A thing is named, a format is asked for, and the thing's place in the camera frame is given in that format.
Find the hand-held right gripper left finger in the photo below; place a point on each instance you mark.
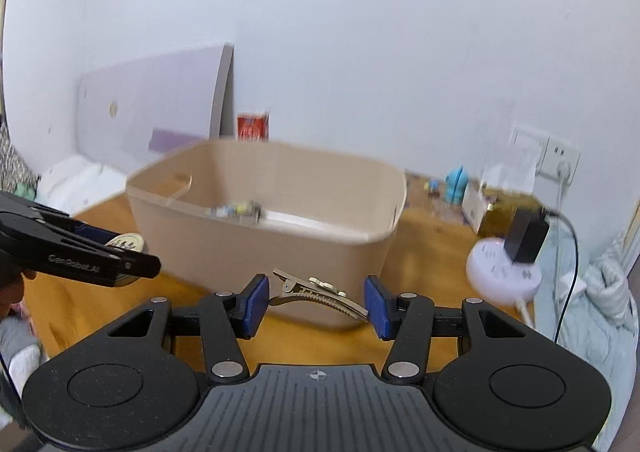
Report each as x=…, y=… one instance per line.
x=257, y=304

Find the blue dinosaur figurine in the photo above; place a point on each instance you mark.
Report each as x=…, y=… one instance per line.
x=457, y=184

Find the clear plastic bag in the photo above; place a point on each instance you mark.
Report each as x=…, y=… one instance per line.
x=500, y=167

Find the lavender wooden board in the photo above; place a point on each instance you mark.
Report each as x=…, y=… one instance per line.
x=150, y=92

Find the white wall plug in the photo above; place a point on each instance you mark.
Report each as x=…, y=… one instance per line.
x=564, y=171

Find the purple paper strip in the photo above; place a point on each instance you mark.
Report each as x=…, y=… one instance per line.
x=175, y=142

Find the black power adapter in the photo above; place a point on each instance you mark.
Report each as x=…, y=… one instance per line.
x=525, y=237

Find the white bedding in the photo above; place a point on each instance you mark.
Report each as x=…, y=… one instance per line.
x=75, y=182

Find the gold and white tissue box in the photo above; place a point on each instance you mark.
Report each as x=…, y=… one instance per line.
x=495, y=214

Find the metal hair clip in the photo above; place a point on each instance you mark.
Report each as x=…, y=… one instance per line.
x=310, y=297

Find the round metal tin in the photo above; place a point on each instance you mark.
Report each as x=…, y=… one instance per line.
x=131, y=244

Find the light blue blanket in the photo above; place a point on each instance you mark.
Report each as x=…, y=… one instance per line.
x=600, y=322

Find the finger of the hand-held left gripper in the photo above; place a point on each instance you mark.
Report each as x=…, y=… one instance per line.
x=75, y=257
x=40, y=209

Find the round white power strip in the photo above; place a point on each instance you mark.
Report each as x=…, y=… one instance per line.
x=492, y=272

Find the small toy figure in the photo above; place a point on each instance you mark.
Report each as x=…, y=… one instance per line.
x=433, y=187

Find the person's left hand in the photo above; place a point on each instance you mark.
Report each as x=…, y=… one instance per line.
x=10, y=294

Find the white wall socket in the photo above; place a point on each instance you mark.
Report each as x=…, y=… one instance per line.
x=557, y=152

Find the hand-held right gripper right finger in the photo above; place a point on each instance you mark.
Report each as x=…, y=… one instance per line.
x=377, y=307

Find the floral framed panel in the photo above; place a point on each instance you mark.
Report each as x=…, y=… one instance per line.
x=632, y=242

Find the dark patterned cloth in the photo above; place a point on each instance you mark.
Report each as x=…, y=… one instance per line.
x=15, y=162

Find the beige plastic storage bin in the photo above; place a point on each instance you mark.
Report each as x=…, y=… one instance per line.
x=225, y=252

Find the white wall switch plate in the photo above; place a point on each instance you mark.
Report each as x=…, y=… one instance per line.
x=525, y=147

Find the grey white printed cloth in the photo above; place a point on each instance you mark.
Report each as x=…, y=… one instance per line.
x=22, y=362

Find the small white charger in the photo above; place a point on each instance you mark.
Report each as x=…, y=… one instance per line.
x=572, y=284

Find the red drink carton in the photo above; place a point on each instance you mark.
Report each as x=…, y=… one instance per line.
x=252, y=127

